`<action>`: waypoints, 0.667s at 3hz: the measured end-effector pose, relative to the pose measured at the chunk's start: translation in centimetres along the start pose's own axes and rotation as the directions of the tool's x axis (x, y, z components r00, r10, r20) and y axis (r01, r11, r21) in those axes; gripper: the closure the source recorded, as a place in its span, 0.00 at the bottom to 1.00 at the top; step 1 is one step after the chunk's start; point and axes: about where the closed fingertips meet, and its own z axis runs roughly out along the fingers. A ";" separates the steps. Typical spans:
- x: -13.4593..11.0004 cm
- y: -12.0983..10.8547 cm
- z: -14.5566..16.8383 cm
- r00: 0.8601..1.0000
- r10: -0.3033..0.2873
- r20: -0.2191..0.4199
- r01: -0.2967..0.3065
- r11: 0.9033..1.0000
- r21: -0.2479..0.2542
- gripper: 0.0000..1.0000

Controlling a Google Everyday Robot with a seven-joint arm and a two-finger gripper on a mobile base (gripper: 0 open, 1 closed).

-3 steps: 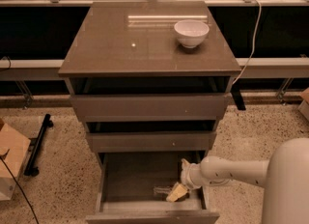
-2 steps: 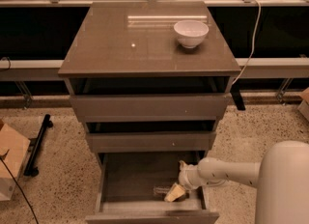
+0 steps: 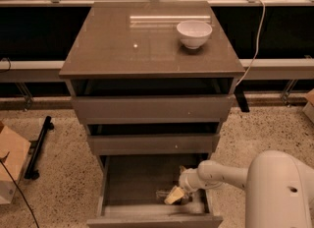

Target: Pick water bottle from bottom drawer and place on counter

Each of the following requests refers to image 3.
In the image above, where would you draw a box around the clear plastic water bottle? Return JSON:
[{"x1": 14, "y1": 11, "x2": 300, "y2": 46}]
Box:
[{"x1": 156, "y1": 190, "x2": 191, "y2": 204}]

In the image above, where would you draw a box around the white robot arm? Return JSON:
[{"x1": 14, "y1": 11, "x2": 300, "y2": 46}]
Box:
[{"x1": 165, "y1": 150, "x2": 314, "y2": 228}]

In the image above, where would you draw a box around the grey bottom drawer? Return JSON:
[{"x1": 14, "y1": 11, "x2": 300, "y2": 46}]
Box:
[{"x1": 87, "y1": 153, "x2": 223, "y2": 228}]

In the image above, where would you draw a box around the grey drawer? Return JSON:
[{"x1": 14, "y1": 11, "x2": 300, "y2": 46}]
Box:
[
  {"x1": 87, "y1": 153, "x2": 223, "y2": 228},
  {"x1": 87, "y1": 122, "x2": 220, "y2": 155},
  {"x1": 67, "y1": 78, "x2": 236, "y2": 125}
]

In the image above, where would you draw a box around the grey drawer cabinet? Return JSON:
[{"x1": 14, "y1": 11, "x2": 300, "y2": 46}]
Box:
[{"x1": 58, "y1": 0, "x2": 246, "y2": 228}]

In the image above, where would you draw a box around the grey middle drawer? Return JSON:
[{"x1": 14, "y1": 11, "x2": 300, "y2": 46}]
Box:
[{"x1": 87, "y1": 122, "x2": 220, "y2": 155}]

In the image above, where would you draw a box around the grey top drawer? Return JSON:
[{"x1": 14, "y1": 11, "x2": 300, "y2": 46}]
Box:
[{"x1": 67, "y1": 78, "x2": 236, "y2": 125}]

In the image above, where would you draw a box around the white ceramic bowl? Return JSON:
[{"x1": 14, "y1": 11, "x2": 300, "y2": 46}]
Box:
[{"x1": 177, "y1": 20, "x2": 213, "y2": 49}]

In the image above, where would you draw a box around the cardboard box right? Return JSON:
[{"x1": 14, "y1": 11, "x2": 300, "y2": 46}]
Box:
[{"x1": 303, "y1": 88, "x2": 314, "y2": 123}]

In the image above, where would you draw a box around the cardboard box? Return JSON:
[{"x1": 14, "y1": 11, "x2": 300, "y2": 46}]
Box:
[
  {"x1": 303, "y1": 88, "x2": 314, "y2": 123},
  {"x1": 0, "y1": 122, "x2": 30, "y2": 204}
]

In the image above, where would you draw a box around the black metal stand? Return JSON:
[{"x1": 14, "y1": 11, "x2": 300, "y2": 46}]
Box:
[{"x1": 25, "y1": 116, "x2": 54, "y2": 180}]

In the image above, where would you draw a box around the cardboard box left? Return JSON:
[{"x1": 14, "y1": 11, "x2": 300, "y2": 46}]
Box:
[{"x1": 0, "y1": 122, "x2": 30, "y2": 204}]

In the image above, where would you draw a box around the black cable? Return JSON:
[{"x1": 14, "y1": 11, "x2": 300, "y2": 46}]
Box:
[{"x1": 0, "y1": 157, "x2": 41, "y2": 228}]

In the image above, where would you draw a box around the white cable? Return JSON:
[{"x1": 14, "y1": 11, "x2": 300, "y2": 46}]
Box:
[{"x1": 235, "y1": 0, "x2": 267, "y2": 87}]

